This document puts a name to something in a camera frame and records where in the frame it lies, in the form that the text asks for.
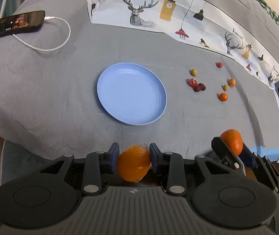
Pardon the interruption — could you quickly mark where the orange mandarin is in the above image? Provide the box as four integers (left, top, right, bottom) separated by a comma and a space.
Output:
219, 93, 228, 102
220, 129, 244, 156

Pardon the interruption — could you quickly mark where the orange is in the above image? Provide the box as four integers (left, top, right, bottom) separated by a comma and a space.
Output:
228, 79, 236, 88
116, 145, 151, 183

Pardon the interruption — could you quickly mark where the yellow-green fruit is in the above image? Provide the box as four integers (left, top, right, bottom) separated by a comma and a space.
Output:
222, 85, 229, 91
190, 69, 198, 76

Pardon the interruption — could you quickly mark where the dark red jujube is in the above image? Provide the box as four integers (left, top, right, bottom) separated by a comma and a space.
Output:
197, 83, 206, 91
194, 85, 202, 92

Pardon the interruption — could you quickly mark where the light blue plate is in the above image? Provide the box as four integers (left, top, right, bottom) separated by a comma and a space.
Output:
96, 63, 168, 126

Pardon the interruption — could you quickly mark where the small red tomato far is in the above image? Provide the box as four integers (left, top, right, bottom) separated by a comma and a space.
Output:
216, 62, 223, 68

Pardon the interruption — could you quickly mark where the grey printed sofa cover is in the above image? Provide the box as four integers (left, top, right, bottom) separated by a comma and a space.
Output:
0, 0, 279, 161

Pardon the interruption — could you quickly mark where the black smartphone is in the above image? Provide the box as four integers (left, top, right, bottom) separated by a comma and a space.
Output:
0, 10, 45, 37

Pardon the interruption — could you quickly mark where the white charging cable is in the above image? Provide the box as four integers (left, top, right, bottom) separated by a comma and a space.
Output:
12, 16, 72, 52

